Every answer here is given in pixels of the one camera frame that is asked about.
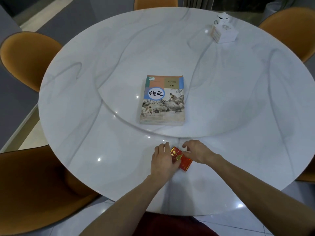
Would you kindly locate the orange chair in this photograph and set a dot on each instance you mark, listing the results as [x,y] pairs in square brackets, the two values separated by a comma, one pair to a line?
[37,191]
[155,2]
[28,58]
[292,30]

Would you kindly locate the white tissue box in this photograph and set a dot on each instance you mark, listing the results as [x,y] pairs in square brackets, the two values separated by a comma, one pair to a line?
[223,28]

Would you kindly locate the red cigarette pack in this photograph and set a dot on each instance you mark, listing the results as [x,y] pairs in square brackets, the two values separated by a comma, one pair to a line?
[183,161]

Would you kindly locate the person's right hand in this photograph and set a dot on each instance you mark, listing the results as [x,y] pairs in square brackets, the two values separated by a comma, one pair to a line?
[199,151]

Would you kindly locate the person's left forearm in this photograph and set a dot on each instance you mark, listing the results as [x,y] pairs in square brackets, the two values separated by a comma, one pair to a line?
[123,208]

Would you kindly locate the person's right forearm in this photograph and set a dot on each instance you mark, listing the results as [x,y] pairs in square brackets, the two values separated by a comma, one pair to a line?
[260,196]

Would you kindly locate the person's dark red shorts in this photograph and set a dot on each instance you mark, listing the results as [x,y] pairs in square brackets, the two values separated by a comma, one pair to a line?
[172,226]

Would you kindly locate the person's left thumb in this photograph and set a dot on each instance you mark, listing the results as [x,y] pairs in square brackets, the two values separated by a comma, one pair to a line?
[176,164]

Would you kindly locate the illustrated textbook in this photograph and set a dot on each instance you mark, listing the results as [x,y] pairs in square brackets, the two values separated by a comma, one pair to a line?
[163,100]

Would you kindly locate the person's right thumb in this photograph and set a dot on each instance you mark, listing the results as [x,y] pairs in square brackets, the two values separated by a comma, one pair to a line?
[187,153]

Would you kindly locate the round marble turntable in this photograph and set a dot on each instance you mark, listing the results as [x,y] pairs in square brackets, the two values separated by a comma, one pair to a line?
[182,83]

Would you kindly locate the person's left hand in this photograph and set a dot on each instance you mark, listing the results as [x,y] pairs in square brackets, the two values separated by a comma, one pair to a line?
[161,164]

